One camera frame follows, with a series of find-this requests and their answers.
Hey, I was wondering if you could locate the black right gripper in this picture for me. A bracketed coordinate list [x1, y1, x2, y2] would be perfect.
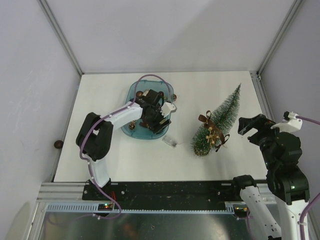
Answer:
[237, 112, 290, 168]

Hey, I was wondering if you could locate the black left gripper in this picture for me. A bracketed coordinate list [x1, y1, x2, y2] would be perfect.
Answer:
[144, 103, 171, 135]

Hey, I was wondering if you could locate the clear battery box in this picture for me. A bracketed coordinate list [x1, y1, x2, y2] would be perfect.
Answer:
[162, 135, 178, 148]

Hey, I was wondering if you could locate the gold glitter berry sprig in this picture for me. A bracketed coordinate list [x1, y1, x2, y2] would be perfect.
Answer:
[205, 126, 220, 148]

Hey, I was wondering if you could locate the brown ribbon bow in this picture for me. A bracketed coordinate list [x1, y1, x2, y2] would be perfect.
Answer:
[198, 110, 230, 152]

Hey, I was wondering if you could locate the small green christmas tree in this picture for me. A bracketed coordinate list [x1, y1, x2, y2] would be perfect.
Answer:
[191, 85, 241, 157]

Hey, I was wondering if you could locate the dark brown bauble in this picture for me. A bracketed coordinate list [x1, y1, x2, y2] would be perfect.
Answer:
[135, 91, 144, 98]
[53, 140, 64, 150]

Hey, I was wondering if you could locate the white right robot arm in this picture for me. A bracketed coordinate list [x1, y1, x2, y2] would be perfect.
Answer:
[230, 111, 320, 240]

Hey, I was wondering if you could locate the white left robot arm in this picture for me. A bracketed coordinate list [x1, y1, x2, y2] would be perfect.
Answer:
[76, 89, 177, 200]

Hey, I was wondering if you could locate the teal plastic tray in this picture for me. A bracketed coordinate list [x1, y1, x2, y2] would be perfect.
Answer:
[121, 78, 174, 140]

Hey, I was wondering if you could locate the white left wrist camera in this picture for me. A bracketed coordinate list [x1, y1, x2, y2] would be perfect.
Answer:
[160, 101, 177, 118]

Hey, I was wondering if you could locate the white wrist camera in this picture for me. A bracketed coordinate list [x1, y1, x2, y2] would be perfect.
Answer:
[160, 101, 177, 118]
[270, 111, 303, 133]

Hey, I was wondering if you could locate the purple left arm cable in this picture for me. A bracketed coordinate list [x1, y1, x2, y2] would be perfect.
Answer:
[79, 74, 176, 221]

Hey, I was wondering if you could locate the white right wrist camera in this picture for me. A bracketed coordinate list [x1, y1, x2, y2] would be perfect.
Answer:
[270, 111, 303, 133]

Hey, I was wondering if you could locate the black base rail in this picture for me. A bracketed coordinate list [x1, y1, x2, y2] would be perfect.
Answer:
[82, 175, 258, 210]

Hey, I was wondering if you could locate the grey slotted cable duct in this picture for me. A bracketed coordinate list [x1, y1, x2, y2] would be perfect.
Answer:
[46, 202, 248, 214]

